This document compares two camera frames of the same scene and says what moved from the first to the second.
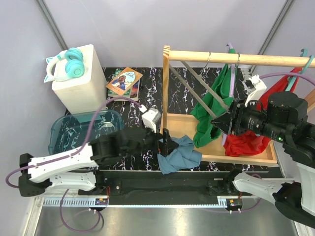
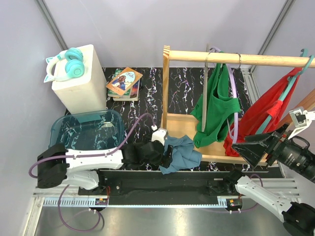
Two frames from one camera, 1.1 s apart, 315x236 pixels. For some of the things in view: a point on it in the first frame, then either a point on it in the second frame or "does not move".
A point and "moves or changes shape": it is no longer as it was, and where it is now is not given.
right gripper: [233, 118] -> [252, 152]
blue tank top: [183, 157] does not move
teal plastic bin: [68, 132] does not move
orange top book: [124, 80] does not move
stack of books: [133, 93] does not move
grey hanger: [200, 78] moves or changes shape
